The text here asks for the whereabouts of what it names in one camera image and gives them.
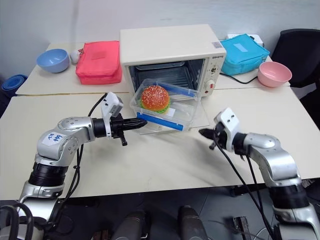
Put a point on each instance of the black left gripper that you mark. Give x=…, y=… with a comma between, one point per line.
x=117, y=127

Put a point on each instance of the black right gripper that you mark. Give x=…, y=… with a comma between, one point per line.
x=220, y=136

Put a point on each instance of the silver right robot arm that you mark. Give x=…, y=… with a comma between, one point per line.
x=275, y=160

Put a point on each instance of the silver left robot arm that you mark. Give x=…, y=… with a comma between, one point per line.
x=75, y=125

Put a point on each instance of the glass toaster oven door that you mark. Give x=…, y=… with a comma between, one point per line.
x=200, y=120

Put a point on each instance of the clear blue-clipped food container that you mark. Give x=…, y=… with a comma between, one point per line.
x=183, y=115

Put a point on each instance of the cream toaster oven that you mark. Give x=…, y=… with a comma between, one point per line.
x=170, y=42

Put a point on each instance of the toy hamburger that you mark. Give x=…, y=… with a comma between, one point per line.
x=155, y=98

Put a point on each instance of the red fabric lunch bag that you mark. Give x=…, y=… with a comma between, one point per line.
x=98, y=62

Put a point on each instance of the white handwritten label sticker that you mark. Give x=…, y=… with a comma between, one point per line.
x=53, y=139

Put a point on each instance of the blue fabric lunch bag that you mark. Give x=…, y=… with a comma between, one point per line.
x=242, y=55

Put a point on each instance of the pink bowl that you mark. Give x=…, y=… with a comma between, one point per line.
x=274, y=73

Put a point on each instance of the small white round trinket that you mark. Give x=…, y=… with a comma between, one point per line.
x=74, y=56

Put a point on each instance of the dark rounded shape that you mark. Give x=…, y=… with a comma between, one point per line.
x=191, y=223
x=131, y=226

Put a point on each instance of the blue bowl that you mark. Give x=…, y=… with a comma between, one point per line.
x=53, y=60

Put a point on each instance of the black office chair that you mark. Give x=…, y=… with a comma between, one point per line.
x=297, y=55

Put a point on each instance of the blue stacked bowls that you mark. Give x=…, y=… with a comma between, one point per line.
x=12, y=83

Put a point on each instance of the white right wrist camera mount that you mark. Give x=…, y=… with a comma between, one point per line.
x=228, y=120

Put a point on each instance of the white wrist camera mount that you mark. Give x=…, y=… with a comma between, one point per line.
x=228, y=120
x=111, y=103

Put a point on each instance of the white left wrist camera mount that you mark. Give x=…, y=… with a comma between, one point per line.
x=111, y=103

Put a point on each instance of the dark metal bracket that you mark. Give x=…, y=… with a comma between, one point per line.
x=241, y=227

